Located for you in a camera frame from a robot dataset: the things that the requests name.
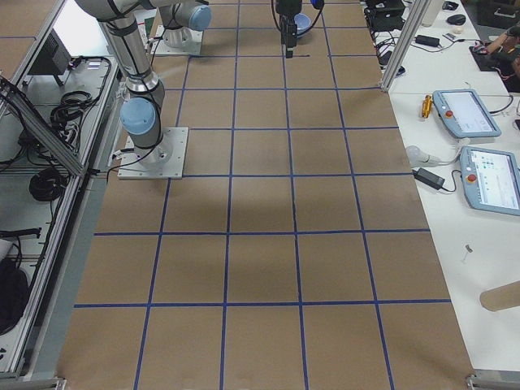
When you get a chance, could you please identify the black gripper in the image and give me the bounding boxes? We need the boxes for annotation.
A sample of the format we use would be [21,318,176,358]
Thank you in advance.
[275,0,302,59]

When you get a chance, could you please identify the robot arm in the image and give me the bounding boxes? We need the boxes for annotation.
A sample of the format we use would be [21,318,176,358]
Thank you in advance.
[77,0,212,167]
[158,1,212,49]

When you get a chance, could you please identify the blue bowl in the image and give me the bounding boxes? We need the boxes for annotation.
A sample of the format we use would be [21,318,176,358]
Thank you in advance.
[294,13,311,37]

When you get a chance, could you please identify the yellow tool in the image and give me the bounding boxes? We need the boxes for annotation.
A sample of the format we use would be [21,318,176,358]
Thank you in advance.
[421,94,432,119]

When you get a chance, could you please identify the white light bulb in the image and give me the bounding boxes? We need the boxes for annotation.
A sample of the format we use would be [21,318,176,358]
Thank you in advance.
[405,145,441,167]

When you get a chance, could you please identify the far teach pendant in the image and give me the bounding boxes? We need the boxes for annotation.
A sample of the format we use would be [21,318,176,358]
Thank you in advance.
[432,89,501,139]

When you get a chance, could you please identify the teach pendant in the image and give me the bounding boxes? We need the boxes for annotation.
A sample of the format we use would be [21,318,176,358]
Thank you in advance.
[459,146,519,216]
[432,89,501,139]

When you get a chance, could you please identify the black power adapter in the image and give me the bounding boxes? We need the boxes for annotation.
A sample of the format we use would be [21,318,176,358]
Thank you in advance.
[413,167,445,190]

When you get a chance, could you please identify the near teach pendant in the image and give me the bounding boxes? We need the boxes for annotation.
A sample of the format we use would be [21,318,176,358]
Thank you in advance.
[459,146,519,216]

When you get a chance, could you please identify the cardboard tube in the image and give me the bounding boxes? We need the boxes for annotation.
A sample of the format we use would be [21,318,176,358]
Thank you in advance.
[479,281,520,312]

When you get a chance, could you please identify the aluminium frame post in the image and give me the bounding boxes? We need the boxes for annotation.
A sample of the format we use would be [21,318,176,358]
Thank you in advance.
[380,0,431,92]

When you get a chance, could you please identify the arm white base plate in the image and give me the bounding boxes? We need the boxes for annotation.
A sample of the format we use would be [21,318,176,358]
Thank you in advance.
[117,127,189,180]
[150,24,203,56]

